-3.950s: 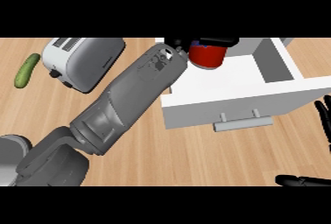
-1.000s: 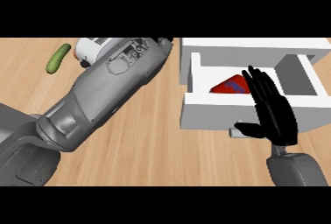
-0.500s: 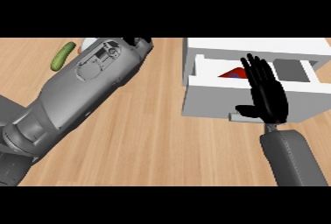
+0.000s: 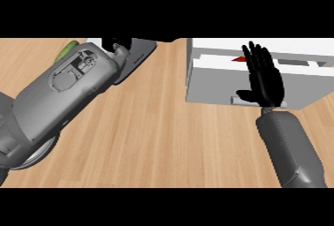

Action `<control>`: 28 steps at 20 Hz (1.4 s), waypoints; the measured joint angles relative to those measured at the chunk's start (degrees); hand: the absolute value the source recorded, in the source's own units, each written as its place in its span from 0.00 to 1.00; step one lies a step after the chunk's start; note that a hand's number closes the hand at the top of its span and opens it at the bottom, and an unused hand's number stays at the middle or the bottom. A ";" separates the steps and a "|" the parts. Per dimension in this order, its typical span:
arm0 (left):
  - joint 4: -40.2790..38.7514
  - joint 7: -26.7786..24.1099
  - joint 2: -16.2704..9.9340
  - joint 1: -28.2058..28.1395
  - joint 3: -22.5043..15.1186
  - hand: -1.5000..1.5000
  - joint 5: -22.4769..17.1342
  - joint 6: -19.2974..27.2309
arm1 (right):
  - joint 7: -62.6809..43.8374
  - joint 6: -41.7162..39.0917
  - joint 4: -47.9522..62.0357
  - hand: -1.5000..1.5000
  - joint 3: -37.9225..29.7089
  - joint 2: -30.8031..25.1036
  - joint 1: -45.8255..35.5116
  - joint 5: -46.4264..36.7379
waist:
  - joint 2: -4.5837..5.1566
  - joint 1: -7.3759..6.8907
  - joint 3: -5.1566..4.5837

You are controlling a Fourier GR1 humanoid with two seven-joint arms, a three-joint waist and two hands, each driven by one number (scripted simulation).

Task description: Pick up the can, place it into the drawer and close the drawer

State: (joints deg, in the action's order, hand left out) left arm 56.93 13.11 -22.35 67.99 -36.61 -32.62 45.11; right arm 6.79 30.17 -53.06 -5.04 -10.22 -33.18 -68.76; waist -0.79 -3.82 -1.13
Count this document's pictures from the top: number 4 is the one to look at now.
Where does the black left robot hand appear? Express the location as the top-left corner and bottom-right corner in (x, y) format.
(100, 38), (132, 54)

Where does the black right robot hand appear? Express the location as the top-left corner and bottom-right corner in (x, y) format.
(234, 41), (286, 109)

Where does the green vegetable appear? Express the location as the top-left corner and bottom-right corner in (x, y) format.
(52, 40), (81, 64)

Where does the white round plate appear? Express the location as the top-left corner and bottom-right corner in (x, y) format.
(8, 133), (60, 171)

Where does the grey drawer front with handle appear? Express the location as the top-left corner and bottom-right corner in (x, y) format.
(184, 64), (326, 110)

